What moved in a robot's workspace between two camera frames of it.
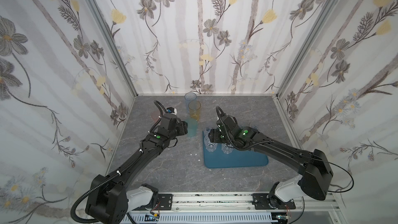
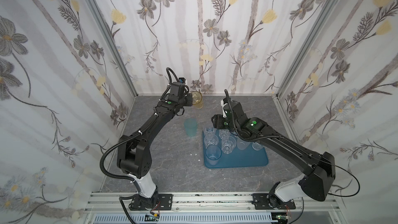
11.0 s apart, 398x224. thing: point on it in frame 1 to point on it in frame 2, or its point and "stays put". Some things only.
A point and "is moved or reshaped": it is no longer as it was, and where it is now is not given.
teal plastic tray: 238,158 stays put
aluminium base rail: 243,204 stays put
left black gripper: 182,127 to 189,99
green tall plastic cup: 192,127 stays put
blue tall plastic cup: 189,97 is moved or reshaped
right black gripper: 213,136 to 217,121
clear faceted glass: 226,149 stays put
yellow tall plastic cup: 195,107 to 197,99
